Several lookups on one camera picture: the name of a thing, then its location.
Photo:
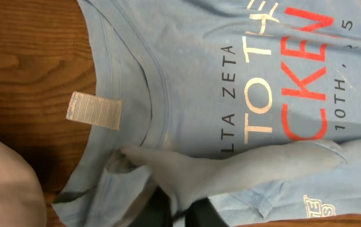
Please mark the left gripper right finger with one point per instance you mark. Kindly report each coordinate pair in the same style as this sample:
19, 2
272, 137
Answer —
203, 214

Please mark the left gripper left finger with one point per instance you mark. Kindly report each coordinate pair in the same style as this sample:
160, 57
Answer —
155, 209

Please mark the light blue printed t-shirt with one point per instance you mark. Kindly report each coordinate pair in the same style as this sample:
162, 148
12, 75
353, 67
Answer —
252, 106

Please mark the folded beige shorts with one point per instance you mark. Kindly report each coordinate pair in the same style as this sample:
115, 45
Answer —
22, 203

